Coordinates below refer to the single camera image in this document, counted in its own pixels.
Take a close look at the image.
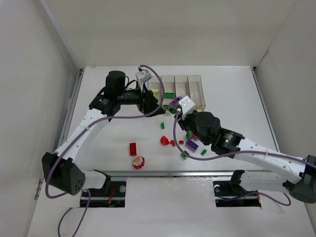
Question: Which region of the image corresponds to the lime brick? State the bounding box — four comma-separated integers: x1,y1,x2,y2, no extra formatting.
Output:
151,89,159,99

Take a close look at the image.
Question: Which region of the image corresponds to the red long brick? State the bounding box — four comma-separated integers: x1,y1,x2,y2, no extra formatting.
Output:
129,143,137,157

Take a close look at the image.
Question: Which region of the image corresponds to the red rectangular brick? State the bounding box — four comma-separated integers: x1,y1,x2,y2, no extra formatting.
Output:
164,92,174,98

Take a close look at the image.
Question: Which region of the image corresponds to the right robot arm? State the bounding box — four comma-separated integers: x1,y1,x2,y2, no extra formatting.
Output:
174,109,316,203

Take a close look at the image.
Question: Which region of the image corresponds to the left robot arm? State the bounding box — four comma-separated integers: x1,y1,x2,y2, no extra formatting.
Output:
41,65,165,199

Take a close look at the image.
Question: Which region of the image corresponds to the green and red brick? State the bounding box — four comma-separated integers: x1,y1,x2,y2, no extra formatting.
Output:
186,131,194,139

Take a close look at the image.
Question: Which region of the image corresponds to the purple flat brick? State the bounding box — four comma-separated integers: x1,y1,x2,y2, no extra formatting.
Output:
185,139,199,152

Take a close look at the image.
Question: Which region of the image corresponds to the tiny red tile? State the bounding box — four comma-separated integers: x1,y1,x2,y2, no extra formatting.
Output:
170,140,176,147

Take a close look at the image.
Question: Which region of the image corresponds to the red arch brick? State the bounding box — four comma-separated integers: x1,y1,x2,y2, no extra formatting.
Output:
160,136,170,146

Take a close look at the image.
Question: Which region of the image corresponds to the small green piece right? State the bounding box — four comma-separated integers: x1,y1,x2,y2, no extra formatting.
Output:
200,149,207,156

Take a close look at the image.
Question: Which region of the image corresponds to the green square brick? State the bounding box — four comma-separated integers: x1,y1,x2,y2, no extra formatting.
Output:
180,151,189,160

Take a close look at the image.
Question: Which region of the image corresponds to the red flower brick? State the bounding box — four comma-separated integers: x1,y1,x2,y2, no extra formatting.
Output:
132,156,145,169

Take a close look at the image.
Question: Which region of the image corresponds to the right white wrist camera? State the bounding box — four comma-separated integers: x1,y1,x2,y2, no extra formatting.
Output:
179,95,196,119

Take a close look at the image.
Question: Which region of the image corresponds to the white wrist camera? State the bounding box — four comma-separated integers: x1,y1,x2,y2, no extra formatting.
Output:
135,69,152,84
179,95,196,119

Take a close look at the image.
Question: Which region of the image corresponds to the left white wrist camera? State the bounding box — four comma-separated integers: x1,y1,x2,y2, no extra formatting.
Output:
135,69,152,84

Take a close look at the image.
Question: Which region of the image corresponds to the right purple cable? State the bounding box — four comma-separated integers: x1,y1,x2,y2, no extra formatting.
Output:
173,108,316,207

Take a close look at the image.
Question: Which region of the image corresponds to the purple cable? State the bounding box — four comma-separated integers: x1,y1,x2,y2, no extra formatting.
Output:
173,108,316,207
44,64,165,235

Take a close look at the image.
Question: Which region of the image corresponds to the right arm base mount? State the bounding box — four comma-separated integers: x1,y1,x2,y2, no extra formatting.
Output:
213,170,261,207

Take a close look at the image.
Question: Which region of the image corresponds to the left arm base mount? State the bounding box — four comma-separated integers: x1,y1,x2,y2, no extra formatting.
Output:
79,170,126,208

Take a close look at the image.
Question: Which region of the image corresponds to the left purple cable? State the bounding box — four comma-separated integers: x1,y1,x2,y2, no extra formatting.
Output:
44,64,165,235

